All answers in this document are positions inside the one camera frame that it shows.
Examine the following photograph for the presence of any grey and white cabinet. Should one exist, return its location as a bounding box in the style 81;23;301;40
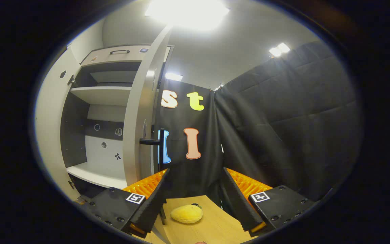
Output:
60;44;174;200

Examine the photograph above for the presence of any grey cabinet door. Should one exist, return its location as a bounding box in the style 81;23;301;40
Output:
123;25;173;187
34;46;82;201

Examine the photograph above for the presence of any black quilted backdrop cloth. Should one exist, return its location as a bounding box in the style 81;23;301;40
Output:
215;41;363;204

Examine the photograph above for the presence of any black cabinet door handle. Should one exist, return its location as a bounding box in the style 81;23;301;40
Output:
139;129;166;171

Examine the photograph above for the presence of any yellow plush toy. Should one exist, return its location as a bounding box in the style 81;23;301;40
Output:
170;204;203;224

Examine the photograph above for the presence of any large ceiling light panel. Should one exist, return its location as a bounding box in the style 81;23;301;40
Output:
145;0;230;31

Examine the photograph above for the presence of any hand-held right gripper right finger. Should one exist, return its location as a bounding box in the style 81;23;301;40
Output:
220;167;317;238

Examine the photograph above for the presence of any grey cabinet drawer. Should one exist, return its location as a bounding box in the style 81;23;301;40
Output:
80;45;153;66

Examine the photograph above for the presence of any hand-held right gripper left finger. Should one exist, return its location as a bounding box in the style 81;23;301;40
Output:
80;168;171;239

